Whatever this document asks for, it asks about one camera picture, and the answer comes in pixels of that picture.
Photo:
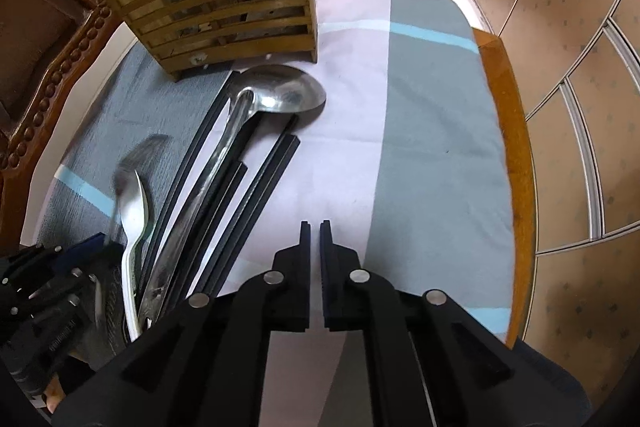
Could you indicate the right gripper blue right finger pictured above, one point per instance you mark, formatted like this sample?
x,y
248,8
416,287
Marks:
x,y
429,362

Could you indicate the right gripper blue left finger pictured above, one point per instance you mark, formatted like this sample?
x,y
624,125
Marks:
x,y
204,363

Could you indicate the black chopstick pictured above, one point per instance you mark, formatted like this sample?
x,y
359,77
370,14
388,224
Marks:
x,y
206,225
260,176
182,174
250,206

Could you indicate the white plastic spoon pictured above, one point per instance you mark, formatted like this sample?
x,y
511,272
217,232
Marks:
x,y
133,210

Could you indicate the steel ladle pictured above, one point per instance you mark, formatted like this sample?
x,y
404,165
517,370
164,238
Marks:
x,y
263,89

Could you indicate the person's left hand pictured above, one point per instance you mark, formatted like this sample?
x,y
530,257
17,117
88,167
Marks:
x,y
54,394

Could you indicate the grey pink striped cloth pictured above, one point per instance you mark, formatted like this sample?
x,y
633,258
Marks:
x,y
406,159

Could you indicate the carved brown wooden chair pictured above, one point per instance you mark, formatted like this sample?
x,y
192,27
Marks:
x,y
48,45

